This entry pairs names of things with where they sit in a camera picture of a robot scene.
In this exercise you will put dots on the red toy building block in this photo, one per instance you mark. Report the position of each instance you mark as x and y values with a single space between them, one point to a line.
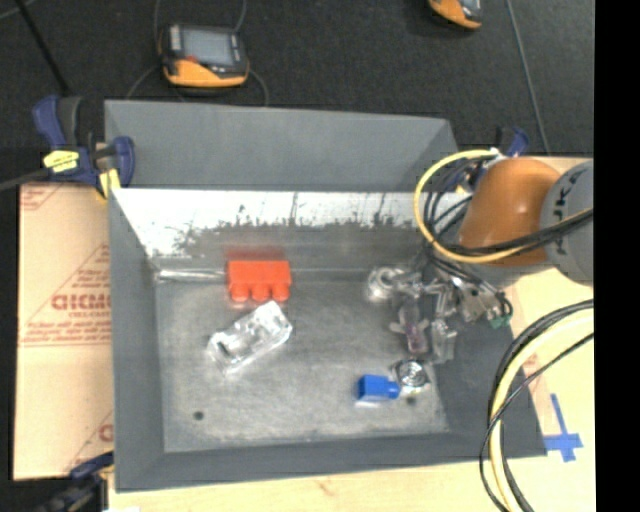
259 279

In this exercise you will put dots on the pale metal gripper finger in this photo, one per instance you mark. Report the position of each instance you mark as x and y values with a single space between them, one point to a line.
443 342
415 332

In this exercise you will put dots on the small blue box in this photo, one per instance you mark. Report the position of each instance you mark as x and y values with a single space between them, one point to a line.
375 389

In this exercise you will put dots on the grey metal bin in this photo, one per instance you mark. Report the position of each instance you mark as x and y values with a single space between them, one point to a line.
310 400

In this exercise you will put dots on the brown cardboard board red print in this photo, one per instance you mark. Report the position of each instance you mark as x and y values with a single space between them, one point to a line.
60 310

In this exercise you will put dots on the shiny round metal cap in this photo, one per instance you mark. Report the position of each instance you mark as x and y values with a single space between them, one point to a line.
413 376

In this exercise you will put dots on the clear plastic block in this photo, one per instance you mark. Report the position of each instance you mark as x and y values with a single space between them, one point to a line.
250 336

